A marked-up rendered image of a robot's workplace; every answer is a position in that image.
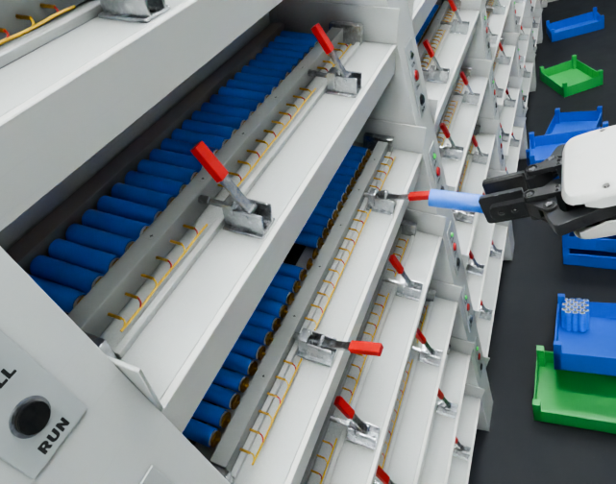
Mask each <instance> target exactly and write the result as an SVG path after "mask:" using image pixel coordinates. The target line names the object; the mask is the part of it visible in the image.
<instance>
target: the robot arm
mask: <svg viewBox="0 0 616 484"><path fill-rule="evenodd" d="M557 176H559V179H556V177H557ZM482 187H483V190H484V192H485V194H486V195H482V196H480V197H479V204H480V207H481V210H482V212H483V214H484V216H485V219H486V221H487V222H488V223H489V224H494V223H499V222H504V221H510V220H515V219H521V218H527V217H530V218H531V220H542V221H545V222H547V223H549V224H550V226H551V227H552V229H553V230H554V232H555V233H556V234H557V235H565V234H567V233H570V232H572V231H573V232H574V234H575V236H576V237H578V238H580V239H594V238H601V237H608V236H613V235H616V125H615V126H611V127H606V128H602V129H598V130H595V131H592V132H589V133H583V134H580V135H577V136H575V137H572V138H571V139H570V140H569V141H568V142H567V143H566V144H561V145H558V146H557V147H556V148H555V149H554V151H553V152H552V154H551V155H550V156H549V157H548V158H546V159H545V160H544V161H542V162H539V163H535V164H532V165H530V166H528V167H527V168H526V173H525V171H524V170H522V171H518V172H514V173H510V174H505V175H501V176H498V177H493V178H489V179H485V180H483V181H482ZM553 197H556V200H557V203H556V202H554V201H552V200H549V199H548V198H553Z"/></svg>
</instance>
